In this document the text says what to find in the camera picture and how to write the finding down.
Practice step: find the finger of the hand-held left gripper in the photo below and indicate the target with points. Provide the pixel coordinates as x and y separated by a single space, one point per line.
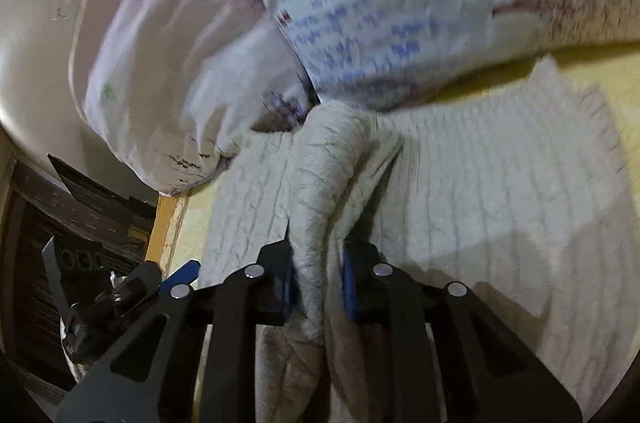
182 273
145 280

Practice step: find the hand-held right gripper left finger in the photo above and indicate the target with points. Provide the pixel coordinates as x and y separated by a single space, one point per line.
286 288

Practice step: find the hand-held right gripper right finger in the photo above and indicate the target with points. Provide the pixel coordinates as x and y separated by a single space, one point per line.
350 288

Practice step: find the dark cabinet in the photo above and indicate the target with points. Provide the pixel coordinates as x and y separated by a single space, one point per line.
75 213

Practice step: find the floral white pillow left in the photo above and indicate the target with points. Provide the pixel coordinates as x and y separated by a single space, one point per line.
165 68

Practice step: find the yellow wooden bed frame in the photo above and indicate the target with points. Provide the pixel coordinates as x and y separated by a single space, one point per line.
162 233

